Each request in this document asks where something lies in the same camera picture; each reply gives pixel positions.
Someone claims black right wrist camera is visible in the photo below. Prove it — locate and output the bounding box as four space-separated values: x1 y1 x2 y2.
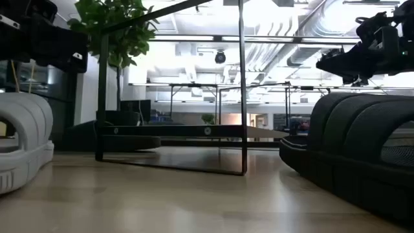
355 12 402 49

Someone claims leafy green potted plant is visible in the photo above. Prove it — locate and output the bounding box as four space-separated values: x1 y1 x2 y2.
67 0 160 128

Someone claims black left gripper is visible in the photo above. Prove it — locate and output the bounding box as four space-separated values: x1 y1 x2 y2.
0 12 89 74

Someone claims black aluminium rig frame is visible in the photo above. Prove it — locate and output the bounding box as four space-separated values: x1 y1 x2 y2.
53 139 281 153

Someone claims black computer monitor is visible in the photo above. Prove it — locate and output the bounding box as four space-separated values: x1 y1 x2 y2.
120 99 152 124

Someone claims yellow cable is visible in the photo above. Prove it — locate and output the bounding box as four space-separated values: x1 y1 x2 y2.
10 60 36 94

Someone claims grey slide sandal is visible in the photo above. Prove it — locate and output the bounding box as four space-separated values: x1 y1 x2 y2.
0 92 55 195

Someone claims black slide sandal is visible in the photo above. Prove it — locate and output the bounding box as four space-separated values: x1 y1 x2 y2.
62 120 162 153
279 93 414 226

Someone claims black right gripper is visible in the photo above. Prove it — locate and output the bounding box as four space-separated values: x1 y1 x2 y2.
316 41 414 85

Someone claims black-framed wooden shoe shelf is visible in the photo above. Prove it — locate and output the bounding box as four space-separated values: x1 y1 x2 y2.
94 0 291 177

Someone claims round black ceiling lamp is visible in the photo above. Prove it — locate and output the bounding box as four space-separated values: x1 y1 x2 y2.
214 50 227 65

